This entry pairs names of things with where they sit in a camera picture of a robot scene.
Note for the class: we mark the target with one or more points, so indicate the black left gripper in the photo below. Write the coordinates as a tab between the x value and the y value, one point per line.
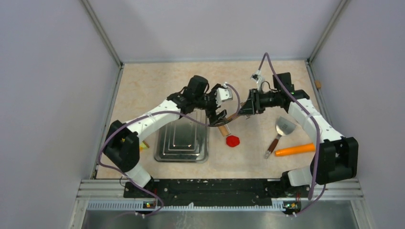
214	119

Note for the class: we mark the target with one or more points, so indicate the orange carrot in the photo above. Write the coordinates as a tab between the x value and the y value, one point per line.
295	150

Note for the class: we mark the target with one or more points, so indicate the red dough piece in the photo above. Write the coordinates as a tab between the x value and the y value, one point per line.
232	141

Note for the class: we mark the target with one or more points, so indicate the small wooden block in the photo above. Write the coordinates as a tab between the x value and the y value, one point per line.
318	84

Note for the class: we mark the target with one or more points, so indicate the metal spatula wooden handle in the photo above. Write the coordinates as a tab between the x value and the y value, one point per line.
283	127

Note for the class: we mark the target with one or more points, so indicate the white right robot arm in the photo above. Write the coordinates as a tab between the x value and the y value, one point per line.
337	155

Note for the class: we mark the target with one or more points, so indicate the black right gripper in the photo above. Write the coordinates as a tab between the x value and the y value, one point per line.
252	105

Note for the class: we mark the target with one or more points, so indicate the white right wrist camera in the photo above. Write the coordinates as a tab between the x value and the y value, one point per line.
257	77

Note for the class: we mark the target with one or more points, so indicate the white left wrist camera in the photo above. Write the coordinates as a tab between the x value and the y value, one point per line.
223	94

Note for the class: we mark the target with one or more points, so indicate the steel rectangular tray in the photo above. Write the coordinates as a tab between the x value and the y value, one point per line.
183	141

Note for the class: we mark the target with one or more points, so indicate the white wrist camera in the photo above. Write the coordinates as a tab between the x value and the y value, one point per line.
257	77
223	94

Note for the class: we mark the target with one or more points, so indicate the aluminium frame rail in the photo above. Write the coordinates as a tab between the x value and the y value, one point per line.
100	204

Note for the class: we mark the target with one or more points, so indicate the colourful toy block stack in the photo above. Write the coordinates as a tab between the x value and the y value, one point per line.
143	145

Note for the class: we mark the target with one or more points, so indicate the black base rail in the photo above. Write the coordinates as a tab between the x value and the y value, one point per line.
216	192

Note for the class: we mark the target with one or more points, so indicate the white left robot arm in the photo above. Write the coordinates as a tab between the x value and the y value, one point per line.
121	146

